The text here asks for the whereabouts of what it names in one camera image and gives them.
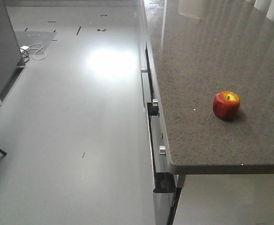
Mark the red yellow apple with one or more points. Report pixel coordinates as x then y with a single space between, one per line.
226 105

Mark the upper silver drawer knob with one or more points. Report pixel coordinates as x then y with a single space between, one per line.
155 102

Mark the silver drawer knob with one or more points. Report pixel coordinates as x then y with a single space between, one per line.
155 102
162 150

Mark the lower silver drawer knob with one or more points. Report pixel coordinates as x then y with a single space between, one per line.
162 150

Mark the grey stone kitchen counter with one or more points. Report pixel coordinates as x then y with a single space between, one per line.
200 48

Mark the dark grey floor mat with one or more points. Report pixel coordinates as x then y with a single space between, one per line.
27 38

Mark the white power adapter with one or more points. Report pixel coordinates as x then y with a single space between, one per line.
24 48

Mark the grey cabinet panel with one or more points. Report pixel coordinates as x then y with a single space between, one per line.
10 56

